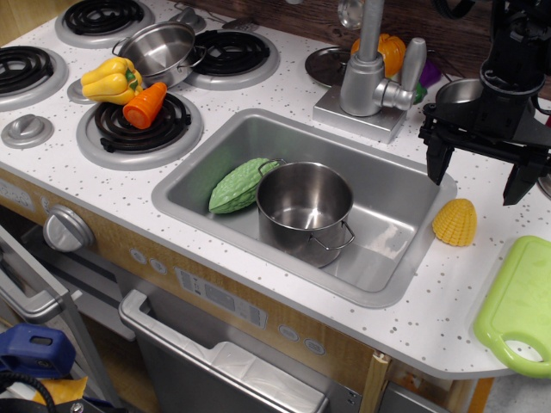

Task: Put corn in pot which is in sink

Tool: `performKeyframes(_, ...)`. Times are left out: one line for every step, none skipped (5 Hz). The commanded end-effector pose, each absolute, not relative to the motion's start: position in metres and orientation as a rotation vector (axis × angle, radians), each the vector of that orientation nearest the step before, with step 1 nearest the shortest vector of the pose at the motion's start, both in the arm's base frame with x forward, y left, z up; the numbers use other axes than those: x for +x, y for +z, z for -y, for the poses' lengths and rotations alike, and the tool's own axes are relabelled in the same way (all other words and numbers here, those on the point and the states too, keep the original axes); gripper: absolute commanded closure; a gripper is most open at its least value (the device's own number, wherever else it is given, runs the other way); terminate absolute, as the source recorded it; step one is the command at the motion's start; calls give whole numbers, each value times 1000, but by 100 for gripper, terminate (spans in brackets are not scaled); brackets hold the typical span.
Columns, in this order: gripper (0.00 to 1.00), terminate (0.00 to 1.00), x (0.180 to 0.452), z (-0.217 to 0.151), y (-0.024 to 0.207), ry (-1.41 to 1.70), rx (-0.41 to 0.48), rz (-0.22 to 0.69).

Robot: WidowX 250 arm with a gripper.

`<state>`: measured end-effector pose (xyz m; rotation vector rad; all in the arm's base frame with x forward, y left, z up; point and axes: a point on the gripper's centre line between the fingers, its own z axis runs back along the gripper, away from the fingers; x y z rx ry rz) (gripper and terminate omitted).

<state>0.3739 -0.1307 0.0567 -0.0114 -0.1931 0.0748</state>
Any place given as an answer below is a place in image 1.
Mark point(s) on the orange toy carrot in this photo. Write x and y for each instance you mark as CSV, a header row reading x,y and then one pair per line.
x,y
143,109

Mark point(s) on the steel pot in sink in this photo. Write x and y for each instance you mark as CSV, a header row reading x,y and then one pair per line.
x,y
303,210

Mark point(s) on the grey stove top knob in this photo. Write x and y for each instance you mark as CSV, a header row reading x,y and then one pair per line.
x,y
27,131

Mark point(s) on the yellow toy bell pepper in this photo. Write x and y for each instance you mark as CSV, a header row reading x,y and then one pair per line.
x,y
115,81

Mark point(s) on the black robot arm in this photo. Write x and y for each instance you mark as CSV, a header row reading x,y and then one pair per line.
x,y
520,33

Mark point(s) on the front right stove burner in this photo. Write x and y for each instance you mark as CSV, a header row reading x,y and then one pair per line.
x,y
106,138

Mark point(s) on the blue clamp device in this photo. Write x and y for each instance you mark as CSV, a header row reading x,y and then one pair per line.
x,y
38,351

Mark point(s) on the back right stove burner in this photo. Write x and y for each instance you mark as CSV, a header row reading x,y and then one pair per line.
x,y
234,60

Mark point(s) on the green toy bitter gourd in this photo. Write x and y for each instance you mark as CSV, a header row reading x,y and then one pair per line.
x,y
237,190

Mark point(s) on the orange toy pumpkin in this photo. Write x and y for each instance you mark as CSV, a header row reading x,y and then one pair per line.
x,y
393,51

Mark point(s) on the silver oven door handle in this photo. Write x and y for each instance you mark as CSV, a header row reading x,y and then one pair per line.
x,y
28,287

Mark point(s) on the purple toy eggplant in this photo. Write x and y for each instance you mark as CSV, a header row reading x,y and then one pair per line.
x,y
431,74

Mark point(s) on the grey back stove knob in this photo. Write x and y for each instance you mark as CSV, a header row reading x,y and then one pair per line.
x,y
188,16

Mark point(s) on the steel pot lid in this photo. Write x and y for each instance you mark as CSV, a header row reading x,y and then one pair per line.
x,y
327,66

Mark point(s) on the silver oven dial knob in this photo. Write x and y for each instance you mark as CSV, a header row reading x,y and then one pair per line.
x,y
66,231

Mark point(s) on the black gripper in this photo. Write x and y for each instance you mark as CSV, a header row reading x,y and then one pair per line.
x,y
500,124

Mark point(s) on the small steel pot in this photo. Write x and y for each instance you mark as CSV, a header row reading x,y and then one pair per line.
x,y
459,91

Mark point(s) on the front left stove burner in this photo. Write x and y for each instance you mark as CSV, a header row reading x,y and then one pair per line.
x,y
29,75

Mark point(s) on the yellow toy corn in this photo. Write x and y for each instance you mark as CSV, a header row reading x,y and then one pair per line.
x,y
456,223

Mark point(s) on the stove burner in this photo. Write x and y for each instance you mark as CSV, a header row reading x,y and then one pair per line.
x,y
29,75
100,24
234,60
106,138

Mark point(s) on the back left stove burner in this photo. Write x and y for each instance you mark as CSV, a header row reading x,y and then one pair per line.
x,y
100,24

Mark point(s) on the steel pan on stove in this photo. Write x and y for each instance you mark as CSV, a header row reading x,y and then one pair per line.
x,y
163,52

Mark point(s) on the grey stove knob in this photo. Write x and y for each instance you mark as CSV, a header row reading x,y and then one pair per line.
x,y
27,131
188,16

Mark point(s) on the silver dishwasher door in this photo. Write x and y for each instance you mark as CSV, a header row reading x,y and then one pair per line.
x,y
194,368

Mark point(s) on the green plastic cutting board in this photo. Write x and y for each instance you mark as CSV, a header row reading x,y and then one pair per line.
x,y
514,319

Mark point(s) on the silver toy faucet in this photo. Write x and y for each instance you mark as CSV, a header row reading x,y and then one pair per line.
x,y
368,103

